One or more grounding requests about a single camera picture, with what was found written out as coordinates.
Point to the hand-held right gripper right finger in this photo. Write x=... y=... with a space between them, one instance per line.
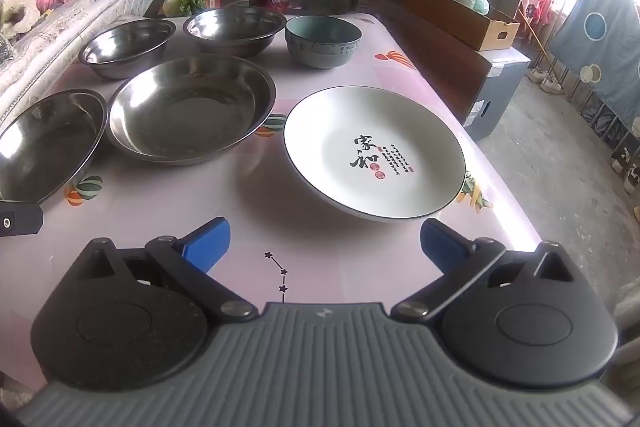
x=441 y=243

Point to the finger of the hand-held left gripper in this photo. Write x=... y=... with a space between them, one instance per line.
x=20 y=219

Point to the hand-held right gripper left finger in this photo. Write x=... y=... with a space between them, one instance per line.
x=207 y=243

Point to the wide steel bowl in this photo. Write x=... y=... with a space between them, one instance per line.
x=45 y=147

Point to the large steel basin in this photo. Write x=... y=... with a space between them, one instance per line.
x=190 y=117

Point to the white printed plate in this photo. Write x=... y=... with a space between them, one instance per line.
x=325 y=147

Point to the small steel bowl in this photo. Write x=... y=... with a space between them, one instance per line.
x=125 y=52

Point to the medium steel bowl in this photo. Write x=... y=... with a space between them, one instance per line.
x=235 y=32

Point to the green ceramic bowl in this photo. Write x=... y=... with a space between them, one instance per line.
x=322 y=49

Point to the pink printed tablecloth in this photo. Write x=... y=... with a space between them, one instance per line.
x=175 y=207

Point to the grey appliance box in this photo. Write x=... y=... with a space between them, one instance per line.
x=500 y=97

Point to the cardboard box by window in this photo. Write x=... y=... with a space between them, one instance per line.
x=440 y=62

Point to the white shoe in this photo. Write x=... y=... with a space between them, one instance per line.
x=545 y=81

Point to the black and white sneaker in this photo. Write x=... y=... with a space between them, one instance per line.
x=625 y=162

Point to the metal drying rack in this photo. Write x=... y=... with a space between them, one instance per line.
x=587 y=104

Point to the cream fluffy fleece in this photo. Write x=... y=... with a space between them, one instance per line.
x=12 y=7

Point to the quilted bed mattress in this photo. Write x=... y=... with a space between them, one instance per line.
x=100 y=7

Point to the long cardboard box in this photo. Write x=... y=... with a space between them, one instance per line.
x=450 y=14

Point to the napa cabbage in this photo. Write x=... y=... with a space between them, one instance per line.
x=175 y=4

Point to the blue dotted hanging cloth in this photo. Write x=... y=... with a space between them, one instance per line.
x=605 y=52

